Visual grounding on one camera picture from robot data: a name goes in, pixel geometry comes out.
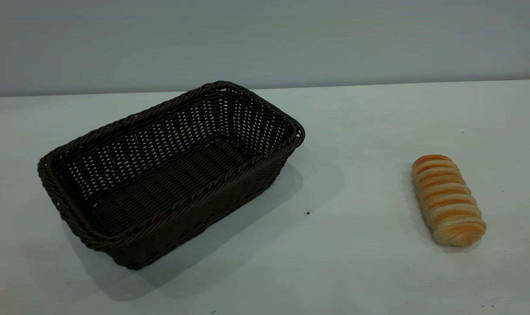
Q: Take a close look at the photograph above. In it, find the dark brown woven basket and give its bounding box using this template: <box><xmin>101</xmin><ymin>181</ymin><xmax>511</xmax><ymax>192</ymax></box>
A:
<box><xmin>37</xmin><ymin>80</ymin><xmax>305</xmax><ymax>270</ymax></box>

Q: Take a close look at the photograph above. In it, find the striped golden bread roll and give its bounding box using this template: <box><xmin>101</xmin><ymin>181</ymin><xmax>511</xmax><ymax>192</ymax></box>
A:
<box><xmin>412</xmin><ymin>154</ymin><xmax>487</xmax><ymax>248</ymax></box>

